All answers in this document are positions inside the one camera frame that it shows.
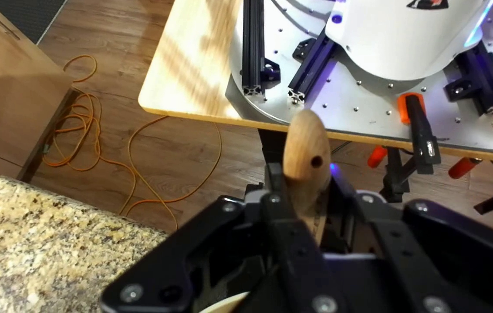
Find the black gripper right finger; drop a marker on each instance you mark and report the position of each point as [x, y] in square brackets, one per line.
[371, 227]

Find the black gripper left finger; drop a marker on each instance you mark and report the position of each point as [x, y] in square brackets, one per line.
[299, 271]

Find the wooden spoon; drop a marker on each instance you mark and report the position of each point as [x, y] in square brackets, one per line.
[305, 163]

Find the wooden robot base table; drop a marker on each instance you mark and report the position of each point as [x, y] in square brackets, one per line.
[188, 74]

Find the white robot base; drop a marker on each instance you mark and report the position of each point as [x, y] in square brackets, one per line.
[406, 38]

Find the orange black clamp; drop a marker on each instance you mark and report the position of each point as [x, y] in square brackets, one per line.
[425, 147]

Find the aluminium mounting plate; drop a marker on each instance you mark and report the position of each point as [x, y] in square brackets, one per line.
[280, 62]

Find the white pot with handles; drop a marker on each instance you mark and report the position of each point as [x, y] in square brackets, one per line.
[225, 304]

